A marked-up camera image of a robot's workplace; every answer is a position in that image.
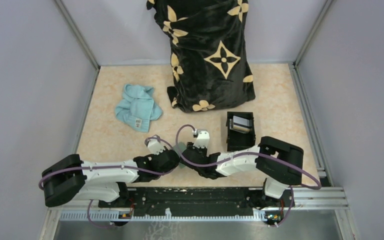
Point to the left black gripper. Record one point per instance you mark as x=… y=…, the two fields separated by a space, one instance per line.
x=153 y=155

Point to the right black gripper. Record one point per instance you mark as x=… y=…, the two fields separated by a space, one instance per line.
x=190 y=147

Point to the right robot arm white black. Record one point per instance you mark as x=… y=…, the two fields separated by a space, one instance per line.
x=282 y=162

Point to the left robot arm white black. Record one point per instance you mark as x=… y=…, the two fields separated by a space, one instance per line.
x=74 y=179

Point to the stack of cards in tray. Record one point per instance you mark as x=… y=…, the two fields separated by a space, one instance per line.
x=240 y=124

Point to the black card tray box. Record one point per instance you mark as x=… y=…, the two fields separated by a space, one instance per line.
x=237 y=141

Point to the light blue cloth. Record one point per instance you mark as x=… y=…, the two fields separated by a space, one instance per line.
x=137 y=108

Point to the black beige flower-patterned blanket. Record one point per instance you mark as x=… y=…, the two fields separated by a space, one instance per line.
x=208 y=55

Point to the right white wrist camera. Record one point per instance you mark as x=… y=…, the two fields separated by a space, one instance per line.
x=202 y=139

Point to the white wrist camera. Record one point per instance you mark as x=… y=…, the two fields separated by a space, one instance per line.
x=154 y=146
x=202 y=139

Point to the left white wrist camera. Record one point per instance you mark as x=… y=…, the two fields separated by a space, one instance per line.
x=154 y=146

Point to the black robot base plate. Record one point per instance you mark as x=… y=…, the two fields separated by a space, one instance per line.
x=189 y=210

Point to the white slotted cable duct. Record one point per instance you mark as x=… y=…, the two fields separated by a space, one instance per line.
x=116 y=216

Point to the aluminium frame rail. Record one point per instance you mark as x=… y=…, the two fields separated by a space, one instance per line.
x=326 y=198

